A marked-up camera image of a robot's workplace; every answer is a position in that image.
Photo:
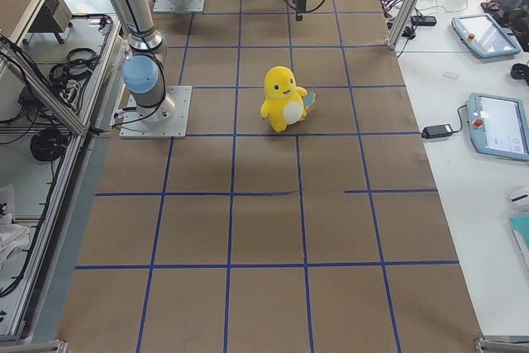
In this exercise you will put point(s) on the yellow plush dinosaur toy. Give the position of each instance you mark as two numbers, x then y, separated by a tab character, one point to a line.
285	103

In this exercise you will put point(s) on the blue teach pendant far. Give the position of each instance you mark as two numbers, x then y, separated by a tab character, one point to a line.
484	36

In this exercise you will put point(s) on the blue teach pendant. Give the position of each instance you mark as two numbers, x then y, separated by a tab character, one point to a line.
498	126
484	36

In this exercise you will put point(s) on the black power adapter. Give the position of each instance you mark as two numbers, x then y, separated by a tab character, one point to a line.
437	131

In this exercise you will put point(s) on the blue teach pendant near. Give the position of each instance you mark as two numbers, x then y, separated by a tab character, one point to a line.
498	126

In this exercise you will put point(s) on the aluminium side frame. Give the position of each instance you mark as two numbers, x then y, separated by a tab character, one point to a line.
38	186

